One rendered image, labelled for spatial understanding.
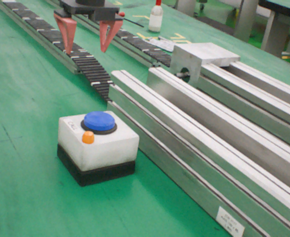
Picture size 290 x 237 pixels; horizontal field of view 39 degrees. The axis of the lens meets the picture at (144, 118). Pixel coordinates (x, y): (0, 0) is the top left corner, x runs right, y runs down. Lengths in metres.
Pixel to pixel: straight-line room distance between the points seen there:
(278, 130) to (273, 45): 1.96
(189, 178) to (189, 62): 0.32
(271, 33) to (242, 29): 1.13
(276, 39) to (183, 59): 1.82
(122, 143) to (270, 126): 0.26
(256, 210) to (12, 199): 0.27
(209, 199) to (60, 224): 0.18
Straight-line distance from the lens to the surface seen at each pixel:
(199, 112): 0.59
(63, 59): 0.90
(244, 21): 3.66
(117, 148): 0.51
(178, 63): 0.81
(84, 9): 0.78
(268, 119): 0.66
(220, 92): 0.73
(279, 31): 2.60
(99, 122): 0.51
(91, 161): 0.50
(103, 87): 0.77
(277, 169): 0.51
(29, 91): 0.77
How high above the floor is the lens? 1.09
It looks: 26 degrees down
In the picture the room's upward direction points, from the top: 9 degrees clockwise
